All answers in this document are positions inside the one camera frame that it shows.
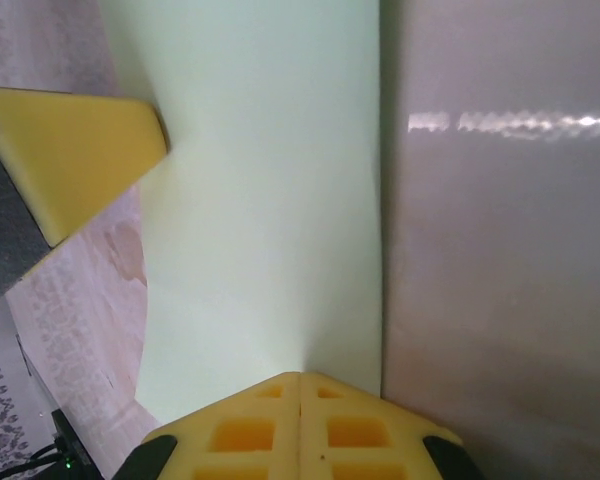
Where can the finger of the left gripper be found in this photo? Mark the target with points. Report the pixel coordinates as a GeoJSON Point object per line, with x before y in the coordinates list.
{"type": "Point", "coordinates": [70, 160]}

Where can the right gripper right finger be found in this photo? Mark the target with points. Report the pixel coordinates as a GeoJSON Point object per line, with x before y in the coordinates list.
{"type": "Point", "coordinates": [360, 440]}

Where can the light green paper sheet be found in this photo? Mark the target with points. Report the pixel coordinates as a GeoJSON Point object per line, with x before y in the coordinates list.
{"type": "Point", "coordinates": [260, 200]}

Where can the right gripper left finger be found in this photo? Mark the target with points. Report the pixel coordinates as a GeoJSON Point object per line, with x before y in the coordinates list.
{"type": "Point", "coordinates": [240, 440]}

